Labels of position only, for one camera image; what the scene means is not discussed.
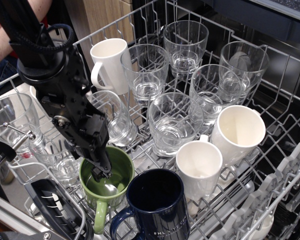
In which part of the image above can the grey wire dishwasher rack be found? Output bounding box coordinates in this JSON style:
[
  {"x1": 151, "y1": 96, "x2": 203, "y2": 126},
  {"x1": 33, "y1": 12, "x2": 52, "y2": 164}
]
[{"x1": 0, "y1": 0, "x2": 300, "y2": 240}]

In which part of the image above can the person in red shirt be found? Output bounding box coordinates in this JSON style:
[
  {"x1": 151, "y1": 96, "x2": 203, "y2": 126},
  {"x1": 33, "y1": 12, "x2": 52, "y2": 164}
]
[{"x1": 0, "y1": 0, "x2": 52, "y2": 82}]

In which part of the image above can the clear glass right middle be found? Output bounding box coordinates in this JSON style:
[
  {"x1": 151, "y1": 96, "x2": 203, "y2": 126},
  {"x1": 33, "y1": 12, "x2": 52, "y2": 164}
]
[{"x1": 189, "y1": 64, "x2": 243, "y2": 126}]

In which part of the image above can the tilted clear glass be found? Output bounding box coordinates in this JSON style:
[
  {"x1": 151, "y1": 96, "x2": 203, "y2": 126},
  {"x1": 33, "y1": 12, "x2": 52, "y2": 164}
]
[{"x1": 87, "y1": 90, "x2": 138, "y2": 147}]

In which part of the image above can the clear glass far left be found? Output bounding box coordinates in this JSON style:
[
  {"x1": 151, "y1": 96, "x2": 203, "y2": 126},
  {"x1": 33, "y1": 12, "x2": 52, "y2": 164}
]
[{"x1": 0, "y1": 93, "x2": 43, "y2": 159}]

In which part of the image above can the small white mug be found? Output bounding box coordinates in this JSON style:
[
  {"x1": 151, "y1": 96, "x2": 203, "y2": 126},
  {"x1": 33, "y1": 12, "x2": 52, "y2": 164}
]
[{"x1": 175, "y1": 140, "x2": 223, "y2": 201}]

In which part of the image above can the large white cup right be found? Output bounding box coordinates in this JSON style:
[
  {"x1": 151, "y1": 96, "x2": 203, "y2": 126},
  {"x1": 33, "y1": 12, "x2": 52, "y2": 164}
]
[{"x1": 210, "y1": 105, "x2": 266, "y2": 167}]

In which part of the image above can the dark blue printed mug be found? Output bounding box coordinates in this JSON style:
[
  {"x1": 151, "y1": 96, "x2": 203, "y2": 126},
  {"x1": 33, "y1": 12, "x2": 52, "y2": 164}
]
[{"x1": 109, "y1": 168, "x2": 191, "y2": 240}]

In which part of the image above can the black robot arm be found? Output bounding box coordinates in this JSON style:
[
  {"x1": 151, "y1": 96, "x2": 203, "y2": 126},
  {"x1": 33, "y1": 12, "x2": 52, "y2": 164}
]
[{"x1": 0, "y1": 0, "x2": 112, "y2": 181}]

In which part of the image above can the black clamp with metal screw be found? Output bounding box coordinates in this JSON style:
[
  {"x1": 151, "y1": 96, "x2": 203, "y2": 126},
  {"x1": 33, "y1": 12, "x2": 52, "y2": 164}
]
[{"x1": 0, "y1": 122, "x2": 36, "y2": 167}]

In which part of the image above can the black plastic rack handle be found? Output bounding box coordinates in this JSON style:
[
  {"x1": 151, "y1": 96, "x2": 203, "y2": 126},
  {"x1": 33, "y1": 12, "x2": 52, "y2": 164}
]
[{"x1": 24, "y1": 178, "x2": 94, "y2": 240}]

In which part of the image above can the clear glass back right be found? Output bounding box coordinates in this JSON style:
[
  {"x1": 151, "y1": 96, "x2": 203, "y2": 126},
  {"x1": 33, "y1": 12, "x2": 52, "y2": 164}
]
[{"x1": 219, "y1": 41, "x2": 270, "y2": 105}]

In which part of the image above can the clear glass back top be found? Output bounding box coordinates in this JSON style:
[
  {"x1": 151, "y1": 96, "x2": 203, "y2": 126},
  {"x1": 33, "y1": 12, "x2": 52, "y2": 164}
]
[{"x1": 163, "y1": 20, "x2": 209, "y2": 81}]

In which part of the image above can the clear glass front left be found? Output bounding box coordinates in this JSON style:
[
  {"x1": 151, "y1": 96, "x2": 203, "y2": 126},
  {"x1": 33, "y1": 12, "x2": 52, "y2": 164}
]
[{"x1": 29, "y1": 136, "x2": 83, "y2": 188}]

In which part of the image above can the tall white mug with handle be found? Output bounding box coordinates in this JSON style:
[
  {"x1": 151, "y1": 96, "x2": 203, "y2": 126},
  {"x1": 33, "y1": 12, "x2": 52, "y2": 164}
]
[{"x1": 90, "y1": 38, "x2": 132, "y2": 95}]

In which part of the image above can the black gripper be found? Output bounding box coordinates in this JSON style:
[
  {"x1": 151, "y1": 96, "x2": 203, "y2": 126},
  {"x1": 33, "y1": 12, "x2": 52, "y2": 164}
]
[{"x1": 17, "y1": 46, "x2": 113, "y2": 182}]

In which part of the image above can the clear glass centre back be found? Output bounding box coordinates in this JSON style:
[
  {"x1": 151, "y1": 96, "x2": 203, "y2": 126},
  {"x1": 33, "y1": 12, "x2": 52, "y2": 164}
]
[{"x1": 120, "y1": 44, "x2": 170, "y2": 108}]

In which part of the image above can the green ceramic mug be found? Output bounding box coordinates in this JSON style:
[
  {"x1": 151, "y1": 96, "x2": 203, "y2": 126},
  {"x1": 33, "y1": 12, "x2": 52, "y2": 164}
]
[{"x1": 79, "y1": 146, "x2": 135, "y2": 235}]

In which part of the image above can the white mug left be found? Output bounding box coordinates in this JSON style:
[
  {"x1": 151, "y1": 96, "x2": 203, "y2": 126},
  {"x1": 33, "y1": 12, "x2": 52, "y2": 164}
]
[{"x1": 29, "y1": 86, "x2": 37, "y2": 99}]

